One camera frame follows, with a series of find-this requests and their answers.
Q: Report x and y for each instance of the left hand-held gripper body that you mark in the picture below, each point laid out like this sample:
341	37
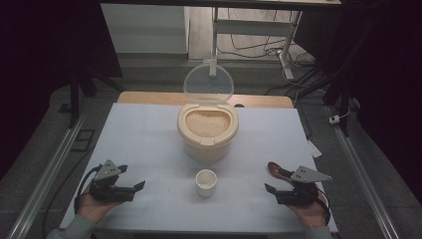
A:
107	192

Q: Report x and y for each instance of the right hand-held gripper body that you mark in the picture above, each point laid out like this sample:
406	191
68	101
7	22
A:
302	195

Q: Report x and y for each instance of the brown wooden spoon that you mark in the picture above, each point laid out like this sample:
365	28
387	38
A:
273	168

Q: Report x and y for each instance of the small white cup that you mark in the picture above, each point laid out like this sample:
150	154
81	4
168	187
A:
206	187

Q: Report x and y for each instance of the beige rice container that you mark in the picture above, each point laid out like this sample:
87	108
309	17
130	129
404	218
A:
207	149

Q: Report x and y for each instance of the uncooked rice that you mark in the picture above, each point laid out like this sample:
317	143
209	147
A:
207	123

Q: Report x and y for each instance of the person's right hand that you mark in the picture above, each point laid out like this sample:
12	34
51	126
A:
313	214

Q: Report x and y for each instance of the person's left hand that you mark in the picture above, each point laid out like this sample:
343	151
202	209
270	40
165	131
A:
91	209

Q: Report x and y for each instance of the white table cover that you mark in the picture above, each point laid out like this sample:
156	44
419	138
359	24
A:
149	149

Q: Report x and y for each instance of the white paper tag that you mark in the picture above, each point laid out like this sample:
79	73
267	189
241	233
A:
314	149

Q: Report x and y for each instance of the small white box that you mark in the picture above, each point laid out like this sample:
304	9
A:
334	119

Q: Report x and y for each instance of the wooden table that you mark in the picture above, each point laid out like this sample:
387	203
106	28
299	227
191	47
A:
149	98

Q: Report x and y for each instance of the black stand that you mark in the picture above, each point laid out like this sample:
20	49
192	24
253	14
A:
74	99
338	93

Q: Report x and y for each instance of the clear round container lid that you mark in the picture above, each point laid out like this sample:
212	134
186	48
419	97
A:
208	81

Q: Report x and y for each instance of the white cabinet panel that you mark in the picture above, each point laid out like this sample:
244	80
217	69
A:
142	30

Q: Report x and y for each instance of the aluminium rail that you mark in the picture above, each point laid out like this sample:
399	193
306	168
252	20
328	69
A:
361	179
49	176

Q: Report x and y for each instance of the white desk frame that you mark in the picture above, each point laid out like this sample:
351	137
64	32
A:
252	27

